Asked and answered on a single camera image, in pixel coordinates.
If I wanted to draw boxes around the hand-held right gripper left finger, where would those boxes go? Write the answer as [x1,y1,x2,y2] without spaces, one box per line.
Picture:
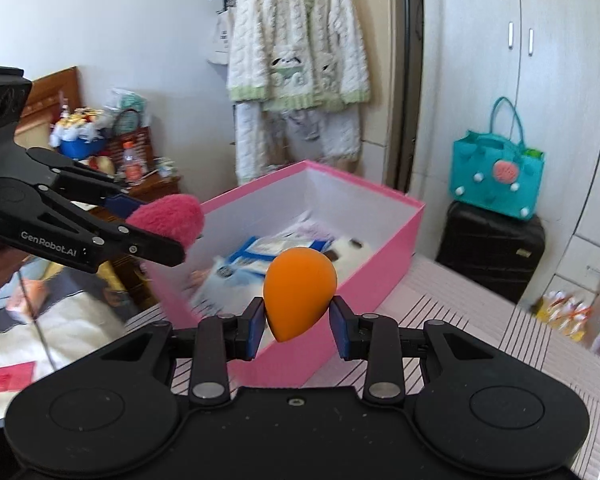
[100,297,267,407]

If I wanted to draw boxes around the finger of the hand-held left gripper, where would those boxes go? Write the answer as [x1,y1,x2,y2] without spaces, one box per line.
[36,184,187,267]
[26,146,151,218]

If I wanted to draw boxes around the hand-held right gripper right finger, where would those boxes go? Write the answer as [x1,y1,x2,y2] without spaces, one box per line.
[329,296,543,407]

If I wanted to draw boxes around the pink fluffy pompom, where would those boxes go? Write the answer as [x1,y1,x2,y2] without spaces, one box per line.
[125,194,206,246]

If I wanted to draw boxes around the white cotton tissue pack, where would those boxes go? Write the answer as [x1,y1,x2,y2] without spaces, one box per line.
[192,255,271,316]

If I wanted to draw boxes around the orange egg-shaped sponge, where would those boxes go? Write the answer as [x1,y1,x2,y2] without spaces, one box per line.
[262,246,338,345]

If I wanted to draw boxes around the pink storage box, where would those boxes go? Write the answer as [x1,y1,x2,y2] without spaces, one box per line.
[145,160,427,388]

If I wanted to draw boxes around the panda plush toy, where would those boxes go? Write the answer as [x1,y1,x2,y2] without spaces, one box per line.
[325,237,373,281]

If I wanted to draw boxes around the blue wet wipe pack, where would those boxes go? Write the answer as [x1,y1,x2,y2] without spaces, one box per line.
[230,235,331,263]

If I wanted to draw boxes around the flower bouquet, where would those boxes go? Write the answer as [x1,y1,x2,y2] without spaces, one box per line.
[49,106,110,159]

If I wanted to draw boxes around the yellow plastic bin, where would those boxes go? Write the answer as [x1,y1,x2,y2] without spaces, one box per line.
[96,257,128,288]

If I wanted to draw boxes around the orange drink bottle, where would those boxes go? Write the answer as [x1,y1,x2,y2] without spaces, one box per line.
[121,141,143,184]

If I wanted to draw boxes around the red woven basket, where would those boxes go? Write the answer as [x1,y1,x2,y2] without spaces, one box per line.
[105,110,153,171]

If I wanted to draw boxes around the wooden headboard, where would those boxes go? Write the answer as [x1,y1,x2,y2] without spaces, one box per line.
[12,65,83,148]

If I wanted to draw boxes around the teal white packet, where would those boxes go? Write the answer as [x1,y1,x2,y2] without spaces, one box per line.
[107,87,148,121]

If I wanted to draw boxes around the grey white bed blanket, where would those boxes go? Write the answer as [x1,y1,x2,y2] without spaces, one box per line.
[0,255,153,421]

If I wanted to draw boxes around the small orange white carton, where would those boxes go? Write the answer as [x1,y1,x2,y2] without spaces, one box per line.
[7,280,48,311]

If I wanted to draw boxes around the striped pink tablecloth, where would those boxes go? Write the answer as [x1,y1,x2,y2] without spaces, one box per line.
[125,252,600,480]

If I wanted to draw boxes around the black suitcase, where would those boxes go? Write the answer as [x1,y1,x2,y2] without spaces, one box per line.
[436,200,546,305]

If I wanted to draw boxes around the red paper card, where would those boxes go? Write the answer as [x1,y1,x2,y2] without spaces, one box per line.
[0,361,36,395]

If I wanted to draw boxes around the white canvas tote bag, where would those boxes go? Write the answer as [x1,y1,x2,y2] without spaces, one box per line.
[207,7,238,66]

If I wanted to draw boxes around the teal tote bag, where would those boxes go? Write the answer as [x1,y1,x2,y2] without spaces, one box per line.
[449,96,546,221]

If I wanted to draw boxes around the pile of snack packets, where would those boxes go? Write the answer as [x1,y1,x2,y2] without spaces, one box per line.
[532,287,593,343]

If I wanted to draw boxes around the white fluffy robe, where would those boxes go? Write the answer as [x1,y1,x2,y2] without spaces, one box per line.
[226,0,371,183]

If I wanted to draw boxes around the black clothes rack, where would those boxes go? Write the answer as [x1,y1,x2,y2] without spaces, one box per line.
[220,0,426,196]

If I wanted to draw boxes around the light wooden board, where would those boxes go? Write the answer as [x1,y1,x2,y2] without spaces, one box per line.
[360,0,413,191]

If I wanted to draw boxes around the grey wooden wardrobe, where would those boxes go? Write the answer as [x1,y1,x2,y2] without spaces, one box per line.
[415,0,600,311]

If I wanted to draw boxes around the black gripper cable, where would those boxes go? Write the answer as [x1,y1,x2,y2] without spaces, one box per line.
[15,270,56,376]

